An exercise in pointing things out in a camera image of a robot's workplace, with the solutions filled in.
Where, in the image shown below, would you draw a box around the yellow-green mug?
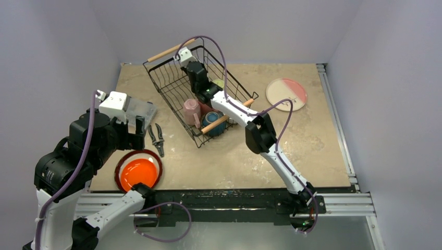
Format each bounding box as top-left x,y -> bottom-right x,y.
212,79 -> 225,89

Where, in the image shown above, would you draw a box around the dusty pink mug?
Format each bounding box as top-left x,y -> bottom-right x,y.
200,104 -> 214,116

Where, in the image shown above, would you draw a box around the light pink mug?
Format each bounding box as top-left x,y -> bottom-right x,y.
183,99 -> 201,129

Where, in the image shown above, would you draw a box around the dark blue beige bowl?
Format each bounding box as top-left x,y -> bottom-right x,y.
202,111 -> 226,136

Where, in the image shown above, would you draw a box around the orange plate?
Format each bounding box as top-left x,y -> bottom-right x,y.
119,158 -> 158,191

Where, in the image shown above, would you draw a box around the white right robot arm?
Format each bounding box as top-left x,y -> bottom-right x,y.
181,61 -> 317,212

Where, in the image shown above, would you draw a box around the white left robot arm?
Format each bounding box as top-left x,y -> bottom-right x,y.
24,110 -> 155,249

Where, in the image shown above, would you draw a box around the clear plastic screw box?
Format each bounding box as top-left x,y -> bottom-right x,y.
126,97 -> 157,131

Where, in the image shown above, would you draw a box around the black pliers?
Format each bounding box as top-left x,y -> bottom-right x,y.
148,123 -> 164,157

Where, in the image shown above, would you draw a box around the dark red clear plate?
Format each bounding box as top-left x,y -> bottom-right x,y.
114,149 -> 163,193

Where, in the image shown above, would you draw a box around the black wire dish rack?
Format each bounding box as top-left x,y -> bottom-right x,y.
146,38 -> 258,147

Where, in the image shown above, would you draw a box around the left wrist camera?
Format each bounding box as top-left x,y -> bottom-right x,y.
96,90 -> 130,124

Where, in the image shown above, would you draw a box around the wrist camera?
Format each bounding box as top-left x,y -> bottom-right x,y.
96,90 -> 130,124
174,47 -> 198,67

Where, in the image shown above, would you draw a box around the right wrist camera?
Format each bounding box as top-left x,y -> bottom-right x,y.
174,47 -> 198,67

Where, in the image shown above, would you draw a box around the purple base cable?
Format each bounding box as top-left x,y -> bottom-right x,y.
133,202 -> 192,243

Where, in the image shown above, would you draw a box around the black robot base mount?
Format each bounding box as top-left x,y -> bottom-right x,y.
137,188 -> 326,229

